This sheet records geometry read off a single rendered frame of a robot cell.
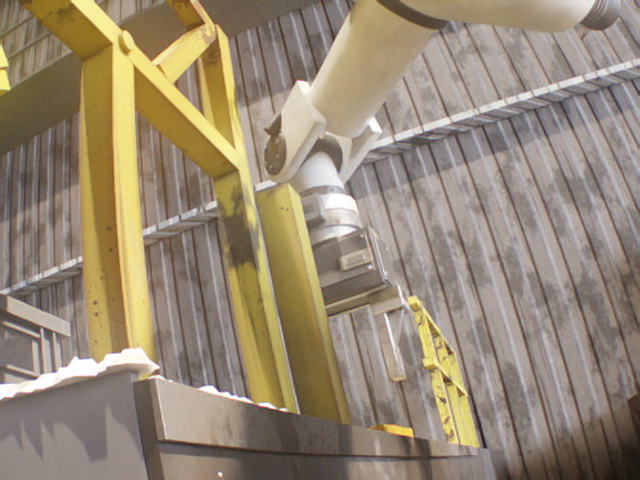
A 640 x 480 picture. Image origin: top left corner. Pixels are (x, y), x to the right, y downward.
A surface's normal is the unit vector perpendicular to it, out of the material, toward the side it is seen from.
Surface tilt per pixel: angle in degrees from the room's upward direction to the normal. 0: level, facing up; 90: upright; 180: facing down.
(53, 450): 90
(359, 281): 90
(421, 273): 90
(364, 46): 131
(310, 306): 90
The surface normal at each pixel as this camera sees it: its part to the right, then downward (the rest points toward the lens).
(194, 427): 0.93, -0.31
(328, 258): -0.33, -0.30
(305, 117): -0.84, -0.03
